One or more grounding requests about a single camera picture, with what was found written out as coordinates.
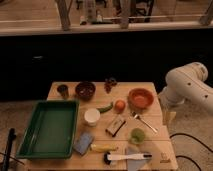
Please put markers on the yellow banana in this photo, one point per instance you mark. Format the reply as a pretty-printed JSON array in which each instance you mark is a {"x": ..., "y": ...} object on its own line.
[{"x": 102, "y": 148}]

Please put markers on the dark brown bowl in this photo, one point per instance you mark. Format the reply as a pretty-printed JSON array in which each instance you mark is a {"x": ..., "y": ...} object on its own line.
[{"x": 85, "y": 90}]

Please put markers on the white paper cup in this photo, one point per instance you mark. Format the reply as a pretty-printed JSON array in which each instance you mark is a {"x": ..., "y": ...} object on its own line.
[{"x": 92, "y": 116}]

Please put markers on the blue sponge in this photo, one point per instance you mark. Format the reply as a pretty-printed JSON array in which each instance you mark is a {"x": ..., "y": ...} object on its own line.
[{"x": 82, "y": 144}]

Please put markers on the orange plastic bowl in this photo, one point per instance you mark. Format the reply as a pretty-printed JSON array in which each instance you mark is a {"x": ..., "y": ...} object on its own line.
[{"x": 140, "y": 98}]

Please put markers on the black white eraser block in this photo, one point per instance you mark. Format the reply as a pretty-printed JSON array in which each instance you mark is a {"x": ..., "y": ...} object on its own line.
[{"x": 115, "y": 125}]

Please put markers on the grey cloth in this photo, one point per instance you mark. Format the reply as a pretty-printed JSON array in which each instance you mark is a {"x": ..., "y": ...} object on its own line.
[{"x": 136, "y": 165}]

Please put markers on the metal fork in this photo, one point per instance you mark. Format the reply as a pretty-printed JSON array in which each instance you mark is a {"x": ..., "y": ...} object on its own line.
[{"x": 136, "y": 116}]

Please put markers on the red orange apple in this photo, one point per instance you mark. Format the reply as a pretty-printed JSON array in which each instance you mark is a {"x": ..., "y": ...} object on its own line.
[{"x": 119, "y": 106}]

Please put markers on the dark metal cup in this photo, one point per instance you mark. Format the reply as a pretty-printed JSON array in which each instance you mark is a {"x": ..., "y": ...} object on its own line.
[{"x": 63, "y": 91}]

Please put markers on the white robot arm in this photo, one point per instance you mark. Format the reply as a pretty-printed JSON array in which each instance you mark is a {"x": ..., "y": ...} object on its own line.
[{"x": 187, "y": 82}]

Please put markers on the white handled brush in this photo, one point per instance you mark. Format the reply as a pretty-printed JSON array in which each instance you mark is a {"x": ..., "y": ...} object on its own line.
[{"x": 108, "y": 157}]

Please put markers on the green plastic cup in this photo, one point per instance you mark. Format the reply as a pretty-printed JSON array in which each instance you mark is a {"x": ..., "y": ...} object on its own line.
[{"x": 137, "y": 136}]

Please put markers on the green plastic tray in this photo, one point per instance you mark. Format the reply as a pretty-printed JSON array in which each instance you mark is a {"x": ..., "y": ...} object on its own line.
[{"x": 51, "y": 131}]

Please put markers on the black stand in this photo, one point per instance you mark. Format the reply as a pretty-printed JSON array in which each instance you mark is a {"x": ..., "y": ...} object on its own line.
[{"x": 7, "y": 158}]

